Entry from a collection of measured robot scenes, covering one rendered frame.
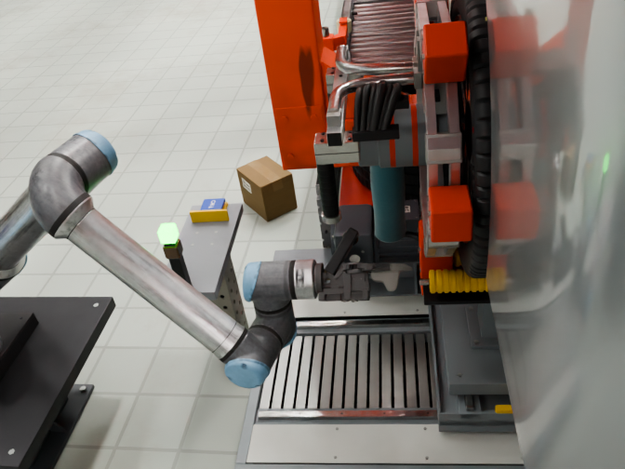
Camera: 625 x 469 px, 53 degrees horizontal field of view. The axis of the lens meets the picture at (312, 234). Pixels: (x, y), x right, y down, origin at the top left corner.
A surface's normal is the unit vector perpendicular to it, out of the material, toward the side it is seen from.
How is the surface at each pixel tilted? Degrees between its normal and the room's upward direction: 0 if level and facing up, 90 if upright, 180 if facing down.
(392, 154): 94
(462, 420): 90
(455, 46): 35
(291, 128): 90
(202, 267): 0
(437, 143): 45
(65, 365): 0
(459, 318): 0
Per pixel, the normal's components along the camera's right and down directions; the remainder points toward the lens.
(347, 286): -0.15, -0.14
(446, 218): -0.08, 0.60
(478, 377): -0.12, -0.80
